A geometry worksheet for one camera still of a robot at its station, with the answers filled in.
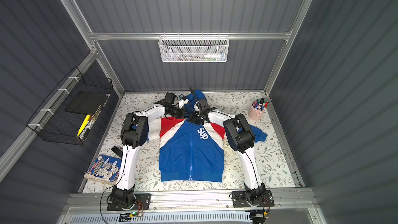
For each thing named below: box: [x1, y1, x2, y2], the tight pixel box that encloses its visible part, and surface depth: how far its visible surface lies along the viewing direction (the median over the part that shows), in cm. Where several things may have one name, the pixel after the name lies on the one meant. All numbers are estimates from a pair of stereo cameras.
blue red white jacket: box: [143, 89, 268, 182], surface depth 89 cm
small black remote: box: [110, 146, 123, 159], surface depth 88 cm
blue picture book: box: [83, 154, 123, 186], surface depth 82 cm
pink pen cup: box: [248, 98, 272, 121], surface depth 98 cm
